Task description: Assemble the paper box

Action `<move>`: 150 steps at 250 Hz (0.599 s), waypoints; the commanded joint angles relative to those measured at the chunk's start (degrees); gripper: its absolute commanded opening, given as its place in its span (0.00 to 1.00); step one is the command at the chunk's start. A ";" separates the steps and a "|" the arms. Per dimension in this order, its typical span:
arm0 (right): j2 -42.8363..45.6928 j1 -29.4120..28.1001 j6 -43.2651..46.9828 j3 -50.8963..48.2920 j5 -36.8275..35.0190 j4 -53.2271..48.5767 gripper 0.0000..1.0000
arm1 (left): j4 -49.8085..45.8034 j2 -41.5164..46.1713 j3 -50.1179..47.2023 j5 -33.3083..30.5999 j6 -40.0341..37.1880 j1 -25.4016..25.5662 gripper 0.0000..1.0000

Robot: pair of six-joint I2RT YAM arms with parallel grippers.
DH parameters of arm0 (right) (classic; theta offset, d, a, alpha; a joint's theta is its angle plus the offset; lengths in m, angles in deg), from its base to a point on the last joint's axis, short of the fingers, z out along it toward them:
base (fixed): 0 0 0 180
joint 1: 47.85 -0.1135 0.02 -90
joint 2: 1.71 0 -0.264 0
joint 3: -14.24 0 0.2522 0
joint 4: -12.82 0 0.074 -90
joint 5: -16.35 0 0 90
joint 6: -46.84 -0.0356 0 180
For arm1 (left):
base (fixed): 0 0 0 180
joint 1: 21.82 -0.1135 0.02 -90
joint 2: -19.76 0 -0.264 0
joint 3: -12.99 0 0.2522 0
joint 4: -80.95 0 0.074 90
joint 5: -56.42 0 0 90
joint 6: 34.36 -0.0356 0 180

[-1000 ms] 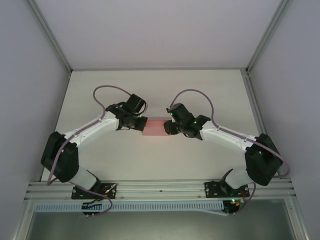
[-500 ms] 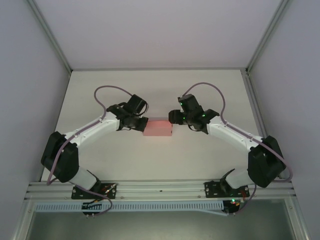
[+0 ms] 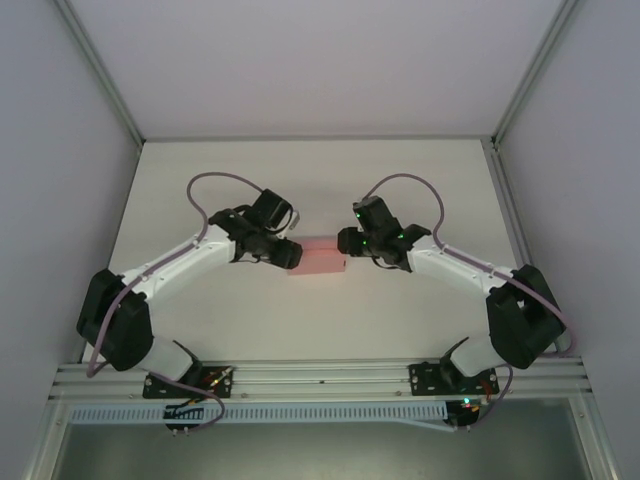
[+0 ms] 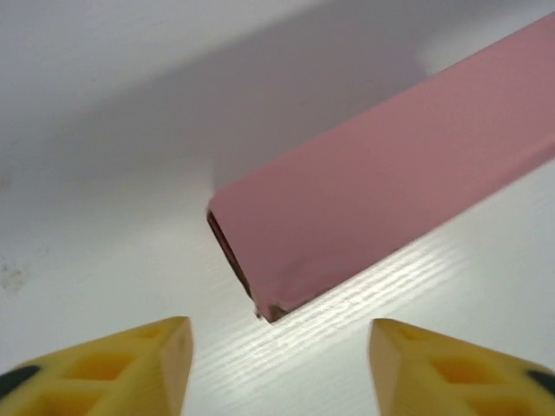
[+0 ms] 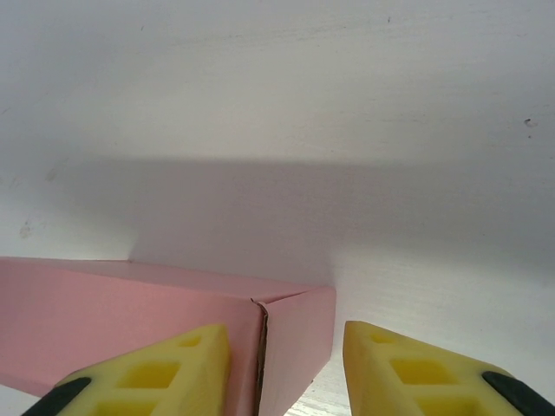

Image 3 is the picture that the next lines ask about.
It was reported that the pink paper box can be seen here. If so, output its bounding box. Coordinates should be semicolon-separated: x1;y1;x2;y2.
287;233;348;277

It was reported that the black controller board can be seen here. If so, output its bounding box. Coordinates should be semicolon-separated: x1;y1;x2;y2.
163;404;205;437
447;398;484;431

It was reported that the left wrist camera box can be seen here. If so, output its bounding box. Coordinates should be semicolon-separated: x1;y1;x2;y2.
279;209;302;237

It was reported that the aluminium side rail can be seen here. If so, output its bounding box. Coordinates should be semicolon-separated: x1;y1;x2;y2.
481;138;576;357

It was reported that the aluminium mounting rail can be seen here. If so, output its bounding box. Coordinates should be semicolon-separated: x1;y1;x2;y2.
49;355;594;401

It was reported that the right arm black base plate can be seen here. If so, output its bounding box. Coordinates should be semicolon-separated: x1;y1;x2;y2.
408;362;501;396

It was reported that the white slotted cable duct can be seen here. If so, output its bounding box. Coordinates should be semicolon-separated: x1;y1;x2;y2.
67;402;457;432

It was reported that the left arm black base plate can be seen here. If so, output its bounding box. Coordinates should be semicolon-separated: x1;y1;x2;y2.
142;366;236;400

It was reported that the aluminium frame post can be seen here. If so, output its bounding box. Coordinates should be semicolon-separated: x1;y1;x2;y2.
53;0;146;147
490;0;585;147

